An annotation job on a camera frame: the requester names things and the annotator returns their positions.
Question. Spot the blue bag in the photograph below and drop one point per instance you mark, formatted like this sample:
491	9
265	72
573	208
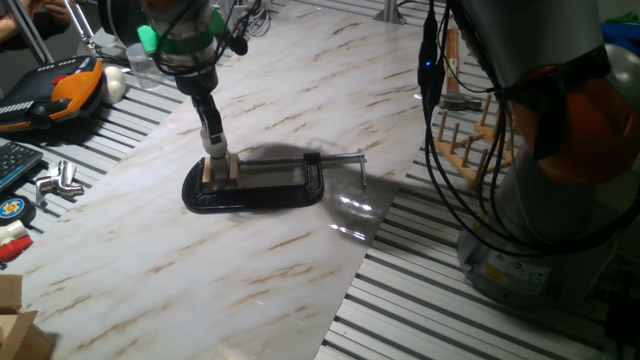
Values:
622	39

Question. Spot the white egg-shaped object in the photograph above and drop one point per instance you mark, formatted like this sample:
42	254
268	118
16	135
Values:
115	84

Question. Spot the small wooden block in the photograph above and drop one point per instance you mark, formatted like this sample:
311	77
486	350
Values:
207	172
234	170

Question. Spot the black iron C-clamp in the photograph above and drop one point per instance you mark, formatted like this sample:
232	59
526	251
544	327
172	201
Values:
250	197

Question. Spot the black keyboard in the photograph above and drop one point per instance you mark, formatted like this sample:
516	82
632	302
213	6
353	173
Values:
15	162

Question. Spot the silver metal pipe fitting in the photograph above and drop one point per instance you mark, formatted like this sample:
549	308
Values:
57	182

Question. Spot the white light bulb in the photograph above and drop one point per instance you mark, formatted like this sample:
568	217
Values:
216	151

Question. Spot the dark sleeved forearm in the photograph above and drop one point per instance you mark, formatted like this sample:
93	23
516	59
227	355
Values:
42	31

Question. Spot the person hand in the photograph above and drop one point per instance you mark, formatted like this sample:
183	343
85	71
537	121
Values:
57	10
7	27

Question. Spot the black blue tape measure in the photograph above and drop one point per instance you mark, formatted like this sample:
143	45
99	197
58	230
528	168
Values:
12	209

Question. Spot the marble pattern mat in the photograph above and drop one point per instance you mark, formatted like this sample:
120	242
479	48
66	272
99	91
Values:
200	280

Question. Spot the wooden peg rack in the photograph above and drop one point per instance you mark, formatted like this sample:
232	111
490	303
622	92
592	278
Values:
457	163

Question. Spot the clear jar white lid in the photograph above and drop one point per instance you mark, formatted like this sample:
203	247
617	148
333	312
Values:
137	67

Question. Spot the open cardboard box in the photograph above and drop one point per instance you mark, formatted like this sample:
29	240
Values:
20	335

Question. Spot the orange black teach pendant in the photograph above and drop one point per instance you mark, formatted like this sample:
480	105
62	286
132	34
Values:
70	92

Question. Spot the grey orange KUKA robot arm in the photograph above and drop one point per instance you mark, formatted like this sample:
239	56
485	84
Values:
550	200

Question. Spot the aluminium profile post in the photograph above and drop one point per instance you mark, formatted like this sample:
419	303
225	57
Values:
390	12
29	30

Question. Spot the black round device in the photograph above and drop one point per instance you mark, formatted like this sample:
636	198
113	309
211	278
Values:
117	20

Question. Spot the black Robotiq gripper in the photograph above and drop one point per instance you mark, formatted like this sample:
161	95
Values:
197	82

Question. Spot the thin metal rod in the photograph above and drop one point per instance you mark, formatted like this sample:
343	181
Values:
81	25

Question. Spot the white red pipe valve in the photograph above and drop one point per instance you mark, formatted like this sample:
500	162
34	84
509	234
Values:
12	242

